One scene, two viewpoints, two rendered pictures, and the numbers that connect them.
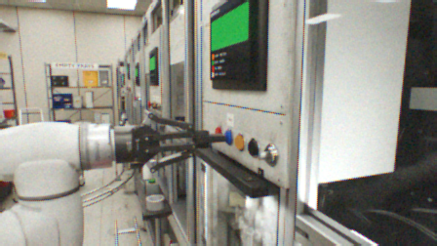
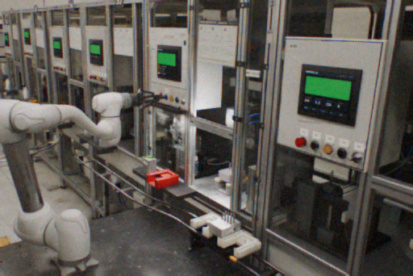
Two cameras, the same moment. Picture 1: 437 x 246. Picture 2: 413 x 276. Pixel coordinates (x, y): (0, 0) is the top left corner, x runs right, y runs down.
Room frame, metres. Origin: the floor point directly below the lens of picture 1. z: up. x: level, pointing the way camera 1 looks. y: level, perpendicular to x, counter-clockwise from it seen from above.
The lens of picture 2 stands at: (-1.62, 0.43, 1.80)
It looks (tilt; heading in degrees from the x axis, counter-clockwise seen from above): 15 degrees down; 342
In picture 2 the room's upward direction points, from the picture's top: 2 degrees clockwise
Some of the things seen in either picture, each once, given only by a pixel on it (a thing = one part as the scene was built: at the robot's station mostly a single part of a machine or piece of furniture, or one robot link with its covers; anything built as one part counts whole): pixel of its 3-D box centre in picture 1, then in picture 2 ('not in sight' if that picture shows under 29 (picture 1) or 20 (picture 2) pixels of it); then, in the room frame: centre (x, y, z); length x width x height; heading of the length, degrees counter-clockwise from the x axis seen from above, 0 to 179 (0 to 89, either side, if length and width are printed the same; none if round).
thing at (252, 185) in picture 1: (222, 160); (164, 106); (0.62, -0.02, 1.37); 0.36 x 0.04 x 0.04; 21
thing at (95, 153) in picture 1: (99, 145); (124, 100); (0.54, 0.23, 1.42); 0.09 x 0.06 x 0.09; 21
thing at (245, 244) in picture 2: not in sight; (223, 238); (-0.09, -0.17, 0.84); 0.36 x 0.14 x 0.10; 21
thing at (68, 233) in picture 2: not in sight; (70, 232); (0.14, 0.54, 0.85); 0.18 x 0.16 x 0.22; 55
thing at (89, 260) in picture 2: not in sight; (76, 259); (0.11, 0.53, 0.71); 0.22 x 0.18 x 0.06; 21
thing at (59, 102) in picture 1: (83, 109); not in sight; (6.12, 2.92, 1.00); 1.30 x 0.51 x 2.00; 111
